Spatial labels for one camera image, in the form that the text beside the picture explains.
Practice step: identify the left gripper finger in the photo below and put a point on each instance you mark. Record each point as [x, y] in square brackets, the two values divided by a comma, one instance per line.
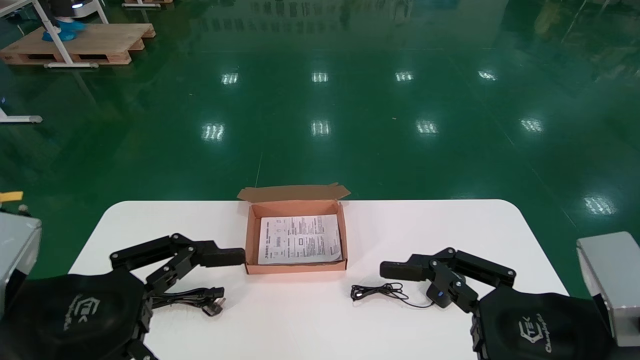
[220, 256]

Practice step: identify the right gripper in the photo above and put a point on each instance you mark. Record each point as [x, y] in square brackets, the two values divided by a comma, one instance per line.
[540, 325]

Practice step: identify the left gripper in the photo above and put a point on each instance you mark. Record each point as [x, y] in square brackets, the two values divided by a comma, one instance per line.
[75, 320]

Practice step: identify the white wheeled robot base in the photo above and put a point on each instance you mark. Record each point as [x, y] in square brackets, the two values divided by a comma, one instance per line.
[86, 4]

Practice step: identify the open brown cardboard box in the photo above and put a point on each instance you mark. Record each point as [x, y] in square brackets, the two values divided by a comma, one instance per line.
[295, 267]

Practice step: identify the white printed paper manual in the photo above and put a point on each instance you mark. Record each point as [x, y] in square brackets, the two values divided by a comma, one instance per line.
[300, 240]

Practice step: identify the yellow label tag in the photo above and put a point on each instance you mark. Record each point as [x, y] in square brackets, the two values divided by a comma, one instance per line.
[10, 196]

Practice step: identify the large wooden pallet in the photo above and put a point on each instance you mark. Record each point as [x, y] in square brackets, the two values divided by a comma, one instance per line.
[100, 37]

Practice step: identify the small wooden pallet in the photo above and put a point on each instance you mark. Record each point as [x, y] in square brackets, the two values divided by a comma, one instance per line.
[150, 1]

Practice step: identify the person in blue shoe covers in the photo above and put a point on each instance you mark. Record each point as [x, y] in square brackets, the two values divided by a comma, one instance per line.
[65, 30]

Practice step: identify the white metal frame foot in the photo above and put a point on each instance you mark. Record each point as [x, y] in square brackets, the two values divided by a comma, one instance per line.
[20, 119]

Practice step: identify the white metal table frame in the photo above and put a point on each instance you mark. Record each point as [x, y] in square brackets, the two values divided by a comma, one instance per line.
[55, 42]

